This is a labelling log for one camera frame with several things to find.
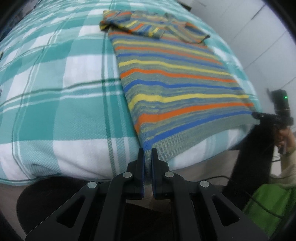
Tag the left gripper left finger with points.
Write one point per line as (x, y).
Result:
(68, 221)

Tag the person's right hand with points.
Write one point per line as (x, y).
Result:
(284, 137)

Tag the striped knit sweater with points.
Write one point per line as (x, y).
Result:
(178, 91)

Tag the teal plaid bed blanket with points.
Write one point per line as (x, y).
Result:
(63, 109)

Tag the cream sleeve forearm right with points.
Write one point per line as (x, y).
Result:
(286, 179)

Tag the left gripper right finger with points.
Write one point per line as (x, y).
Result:
(202, 212)

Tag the green bag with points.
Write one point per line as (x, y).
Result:
(270, 204)

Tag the white wardrobe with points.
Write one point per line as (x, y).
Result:
(261, 42)

